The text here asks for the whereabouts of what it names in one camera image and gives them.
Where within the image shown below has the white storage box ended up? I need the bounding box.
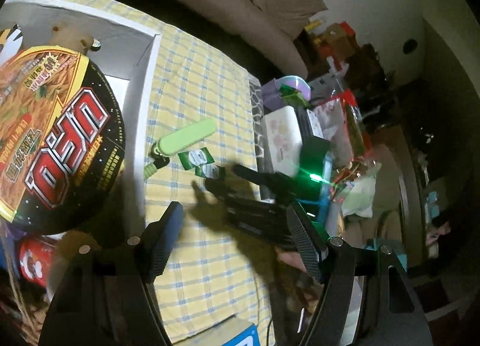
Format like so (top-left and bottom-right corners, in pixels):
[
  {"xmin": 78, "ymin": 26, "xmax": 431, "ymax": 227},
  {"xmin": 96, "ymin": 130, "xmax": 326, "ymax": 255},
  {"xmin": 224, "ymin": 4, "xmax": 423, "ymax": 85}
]
[{"xmin": 1, "ymin": 0, "xmax": 161, "ymax": 231}]

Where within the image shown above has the blue UTO box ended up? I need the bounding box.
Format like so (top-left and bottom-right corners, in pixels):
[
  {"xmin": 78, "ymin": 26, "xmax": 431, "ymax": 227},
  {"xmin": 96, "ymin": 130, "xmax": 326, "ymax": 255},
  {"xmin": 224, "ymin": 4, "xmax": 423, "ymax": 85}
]
[{"xmin": 224, "ymin": 325, "xmax": 260, "ymax": 346}]

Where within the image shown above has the purple cup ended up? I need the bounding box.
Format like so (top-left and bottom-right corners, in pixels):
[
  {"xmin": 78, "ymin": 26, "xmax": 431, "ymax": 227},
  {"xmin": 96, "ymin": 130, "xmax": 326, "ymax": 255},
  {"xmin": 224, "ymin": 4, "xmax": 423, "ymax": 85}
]
[{"xmin": 261, "ymin": 75, "xmax": 311, "ymax": 111}]

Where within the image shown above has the small brown teddy bear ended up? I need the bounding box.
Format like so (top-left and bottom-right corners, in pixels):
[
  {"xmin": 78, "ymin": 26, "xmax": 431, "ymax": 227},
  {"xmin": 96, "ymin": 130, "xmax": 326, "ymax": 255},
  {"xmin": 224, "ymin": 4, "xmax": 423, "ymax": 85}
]
[{"xmin": 48, "ymin": 22, "xmax": 101, "ymax": 55}]

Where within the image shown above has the person right hand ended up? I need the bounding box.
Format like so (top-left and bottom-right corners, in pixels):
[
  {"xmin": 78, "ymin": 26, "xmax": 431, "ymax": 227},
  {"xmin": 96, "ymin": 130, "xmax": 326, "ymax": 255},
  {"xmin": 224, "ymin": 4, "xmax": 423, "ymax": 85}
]
[{"xmin": 274, "ymin": 247, "xmax": 308, "ymax": 273}]

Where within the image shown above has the white floral case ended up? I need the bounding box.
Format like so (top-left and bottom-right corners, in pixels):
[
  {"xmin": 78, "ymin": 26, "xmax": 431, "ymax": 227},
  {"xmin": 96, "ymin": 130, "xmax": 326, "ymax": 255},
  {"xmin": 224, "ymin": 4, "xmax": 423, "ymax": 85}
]
[{"xmin": 262, "ymin": 106, "xmax": 303, "ymax": 177}]

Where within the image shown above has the orange tiger plush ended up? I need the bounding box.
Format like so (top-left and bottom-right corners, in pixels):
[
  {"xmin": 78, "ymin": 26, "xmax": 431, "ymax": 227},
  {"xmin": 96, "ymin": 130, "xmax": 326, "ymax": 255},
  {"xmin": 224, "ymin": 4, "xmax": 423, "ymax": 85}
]
[{"xmin": 0, "ymin": 24, "xmax": 24, "ymax": 66}]

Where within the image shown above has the yellow checkered tablecloth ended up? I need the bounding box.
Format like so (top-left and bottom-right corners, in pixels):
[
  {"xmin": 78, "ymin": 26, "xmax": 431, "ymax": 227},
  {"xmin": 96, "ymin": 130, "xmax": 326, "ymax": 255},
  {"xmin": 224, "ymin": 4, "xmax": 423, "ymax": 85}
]
[{"xmin": 67, "ymin": 0, "xmax": 275, "ymax": 345}]

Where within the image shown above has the instant noodle bowl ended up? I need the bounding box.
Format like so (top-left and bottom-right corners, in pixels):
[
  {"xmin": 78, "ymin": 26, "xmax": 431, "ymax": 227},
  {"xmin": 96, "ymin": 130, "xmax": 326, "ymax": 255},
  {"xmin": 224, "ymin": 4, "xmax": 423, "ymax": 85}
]
[{"xmin": 1, "ymin": 46, "xmax": 125, "ymax": 235}]

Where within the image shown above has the green tea sachet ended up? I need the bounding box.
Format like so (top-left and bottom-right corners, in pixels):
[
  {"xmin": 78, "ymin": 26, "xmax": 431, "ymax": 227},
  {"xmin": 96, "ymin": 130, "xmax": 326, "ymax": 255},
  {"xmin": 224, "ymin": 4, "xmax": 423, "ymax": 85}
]
[
  {"xmin": 194, "ymin": 164, "xmax": 226, "ymax": 181},
  {"xmin": 178, "ymin": 147, "xmax": 215, "ymax": 170}
]

